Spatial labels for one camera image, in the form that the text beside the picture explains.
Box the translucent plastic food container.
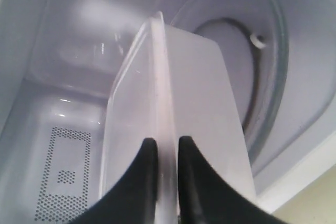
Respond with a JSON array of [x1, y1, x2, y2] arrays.
[[99, 12, 256, 223]]

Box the white microwave oven body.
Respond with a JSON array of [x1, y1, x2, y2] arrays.
[[1, 0, 335, 223]]

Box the glass microwave turntable plate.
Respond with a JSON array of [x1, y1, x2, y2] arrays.
[[172, 0, 289, 162]]

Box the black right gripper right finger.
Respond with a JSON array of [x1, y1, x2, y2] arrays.
[[177, 136, 282, 224]]

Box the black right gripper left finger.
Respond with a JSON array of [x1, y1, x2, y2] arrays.
[[70, 138, 158, 224]]

